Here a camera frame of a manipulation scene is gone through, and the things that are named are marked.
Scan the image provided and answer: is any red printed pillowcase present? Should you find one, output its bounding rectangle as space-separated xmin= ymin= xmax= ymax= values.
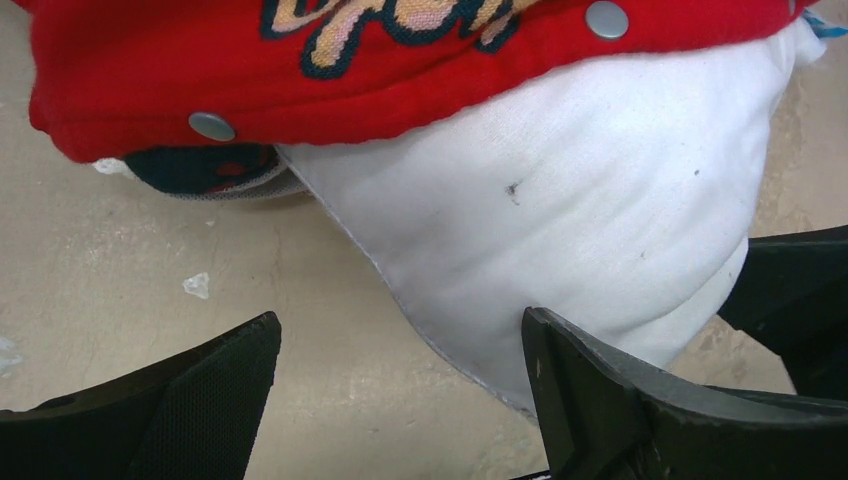
xmin=22 ymin=0 xmax=807 ymax=198

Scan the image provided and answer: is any white pillow insert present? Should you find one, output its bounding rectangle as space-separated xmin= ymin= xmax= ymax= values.
xmin=273 ymin=12 xmax=825 ymax=416

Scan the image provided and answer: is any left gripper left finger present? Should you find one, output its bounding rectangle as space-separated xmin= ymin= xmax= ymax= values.
xmin=1 ymin=312 xmax=281 ymax=479

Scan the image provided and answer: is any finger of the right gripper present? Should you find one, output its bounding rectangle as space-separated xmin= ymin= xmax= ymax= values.
xmin=718 ymin=225 xmax=847 ymax=401

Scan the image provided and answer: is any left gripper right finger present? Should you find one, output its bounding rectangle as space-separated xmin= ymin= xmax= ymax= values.
xmin=521 ymin=308 xmax=847 ymax=479

